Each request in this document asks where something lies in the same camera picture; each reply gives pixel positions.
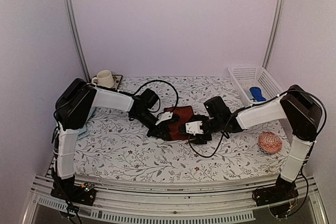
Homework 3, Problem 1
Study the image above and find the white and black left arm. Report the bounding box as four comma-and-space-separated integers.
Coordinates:
53, 78, 179, 200

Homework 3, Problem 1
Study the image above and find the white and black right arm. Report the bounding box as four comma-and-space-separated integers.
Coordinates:
178, 84, 327, 201

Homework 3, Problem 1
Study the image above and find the black camera cable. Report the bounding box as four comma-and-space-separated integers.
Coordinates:
131, 79, 179, 119
188, 111, 237, 158

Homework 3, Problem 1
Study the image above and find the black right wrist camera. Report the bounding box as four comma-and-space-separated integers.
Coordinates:
204, 96, 231, 118

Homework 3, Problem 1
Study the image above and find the aluminium frame post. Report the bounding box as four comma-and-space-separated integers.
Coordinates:
262, 0, 285, 69
64, 0, 91, 82

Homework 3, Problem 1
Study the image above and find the aluminium frame post left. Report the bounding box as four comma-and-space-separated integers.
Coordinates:
64, 0, 91, 82

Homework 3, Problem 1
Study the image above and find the aluminium front rail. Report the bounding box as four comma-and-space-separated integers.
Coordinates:
22, 174, 329, 224

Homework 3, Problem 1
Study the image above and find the dark red towel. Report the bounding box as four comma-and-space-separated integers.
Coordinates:
164, 105, 194, 141

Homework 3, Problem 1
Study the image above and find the floral dark-rimmed tray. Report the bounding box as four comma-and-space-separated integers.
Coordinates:
112, 74, 123, 90

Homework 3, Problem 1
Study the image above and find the aluminium frame post right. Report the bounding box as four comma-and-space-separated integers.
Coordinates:
262, 0, 285, 69

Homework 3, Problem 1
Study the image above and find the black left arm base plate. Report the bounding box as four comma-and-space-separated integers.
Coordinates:
50, 184, 97, 206

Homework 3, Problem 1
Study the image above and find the white perforated plastic basket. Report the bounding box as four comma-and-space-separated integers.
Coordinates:
228, 66, 283, 106

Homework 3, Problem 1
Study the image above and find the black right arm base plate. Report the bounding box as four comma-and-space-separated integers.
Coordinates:
252, 185, 299, 206

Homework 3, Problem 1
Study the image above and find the blue object in basket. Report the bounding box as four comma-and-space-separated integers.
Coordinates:
249, 87, 266, 102

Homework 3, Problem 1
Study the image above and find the black left camera cable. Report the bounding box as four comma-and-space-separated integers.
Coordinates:
131, 79, 179, 119

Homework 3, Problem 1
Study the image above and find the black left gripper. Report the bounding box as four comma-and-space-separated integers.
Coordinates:
133, 110, 173, 140

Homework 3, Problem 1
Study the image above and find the cream ribbed ceramic mug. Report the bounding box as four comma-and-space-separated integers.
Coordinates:
91, 70, 114, 88

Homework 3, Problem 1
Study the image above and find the light blue towel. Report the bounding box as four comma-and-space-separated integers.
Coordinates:
77, 108, 96, 140

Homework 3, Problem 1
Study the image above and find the black right camera cable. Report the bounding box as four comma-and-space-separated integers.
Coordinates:
188, 111, 237, 158

